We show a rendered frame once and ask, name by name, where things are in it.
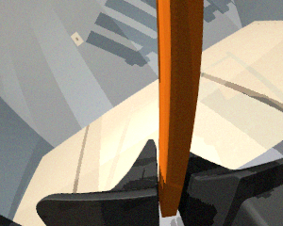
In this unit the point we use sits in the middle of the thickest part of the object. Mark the orange handle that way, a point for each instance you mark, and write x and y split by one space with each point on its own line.
179 27

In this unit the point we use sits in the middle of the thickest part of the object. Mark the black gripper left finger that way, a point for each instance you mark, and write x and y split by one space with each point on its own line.
133 202

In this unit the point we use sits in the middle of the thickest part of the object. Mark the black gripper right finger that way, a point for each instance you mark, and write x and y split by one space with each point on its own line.
212 194

